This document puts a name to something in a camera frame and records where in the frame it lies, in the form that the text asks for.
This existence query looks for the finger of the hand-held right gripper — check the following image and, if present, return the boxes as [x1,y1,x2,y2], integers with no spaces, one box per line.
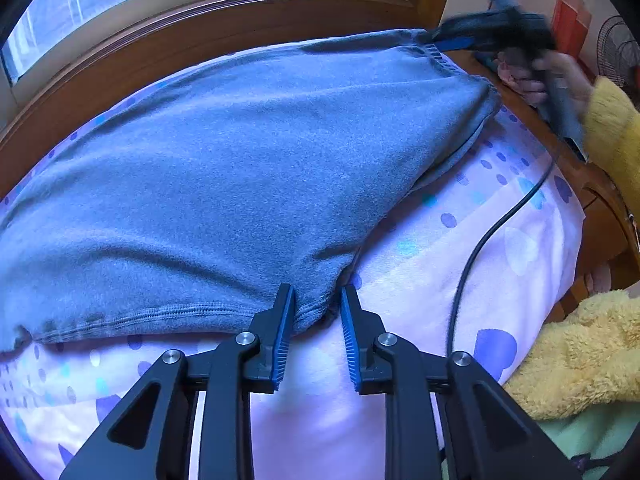
[439,11,488,37]
[429,35,477,54]

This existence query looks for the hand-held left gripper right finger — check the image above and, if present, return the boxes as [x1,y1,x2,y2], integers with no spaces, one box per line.
[341,285,583,480]

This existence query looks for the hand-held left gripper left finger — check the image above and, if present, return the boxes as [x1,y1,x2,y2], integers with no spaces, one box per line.
[60,284,296,480]

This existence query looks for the grey fleece pants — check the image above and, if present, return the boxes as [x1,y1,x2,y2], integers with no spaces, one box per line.
[0,27,501,356]

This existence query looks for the person's right forearm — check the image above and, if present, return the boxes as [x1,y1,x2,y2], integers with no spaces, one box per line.
[580,77,640,171]

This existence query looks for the person's right hand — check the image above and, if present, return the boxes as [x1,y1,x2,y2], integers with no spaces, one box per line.
[497,51,594,112]

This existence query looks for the electric fan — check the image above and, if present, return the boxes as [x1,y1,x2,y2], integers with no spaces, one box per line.
[595,15,640,92]

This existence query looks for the yellow fluffy garment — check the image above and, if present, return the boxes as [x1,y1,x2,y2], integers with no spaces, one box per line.
[502,289,640,422]

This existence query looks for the green cloth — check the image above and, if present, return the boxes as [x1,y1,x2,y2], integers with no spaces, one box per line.
[537,404,640,472]

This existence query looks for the window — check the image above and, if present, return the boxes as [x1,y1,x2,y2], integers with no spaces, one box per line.
[0,0,381,86]

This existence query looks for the red wall hanging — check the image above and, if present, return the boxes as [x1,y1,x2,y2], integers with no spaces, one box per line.
[556,0,594,59]

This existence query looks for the black cable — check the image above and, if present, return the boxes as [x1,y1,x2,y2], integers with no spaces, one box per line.
[447,145,558,356]

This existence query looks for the wooden window frame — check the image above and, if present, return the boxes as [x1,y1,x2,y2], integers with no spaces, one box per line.
[0,0,461,191]

